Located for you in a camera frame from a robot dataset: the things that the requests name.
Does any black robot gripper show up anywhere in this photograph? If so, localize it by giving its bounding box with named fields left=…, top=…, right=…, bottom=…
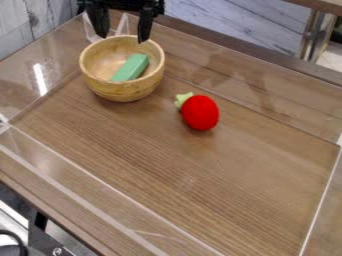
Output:
left=76, top=0, right=164, bottom=43

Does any green rectangular stick block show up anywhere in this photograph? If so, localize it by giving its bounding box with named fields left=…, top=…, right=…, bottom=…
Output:
left=109, top=54, right=150, bottom=82

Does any light wooden bowl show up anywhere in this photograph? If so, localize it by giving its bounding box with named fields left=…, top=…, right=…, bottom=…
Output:
left=79, top=35, right=166, bottom=102

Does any red plush strawberry toy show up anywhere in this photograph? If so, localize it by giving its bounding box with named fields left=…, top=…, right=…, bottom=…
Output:
left=174, top=92, right=219, bottom=131

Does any metal table leg background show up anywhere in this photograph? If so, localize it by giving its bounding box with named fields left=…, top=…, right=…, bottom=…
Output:
left=299, top=10, right=338, bottom=63

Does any clear acrylic tray wall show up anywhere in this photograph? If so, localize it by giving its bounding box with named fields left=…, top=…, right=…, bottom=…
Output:
left=0, top=17, right=342, bottom=256

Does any black cable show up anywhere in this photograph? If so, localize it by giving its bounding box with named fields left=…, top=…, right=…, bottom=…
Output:
left=0, top=229, right=31, bottom=256

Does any black table frame leg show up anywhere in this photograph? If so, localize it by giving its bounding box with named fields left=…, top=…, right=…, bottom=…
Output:
left=28, top=211, right=75, bottom=256

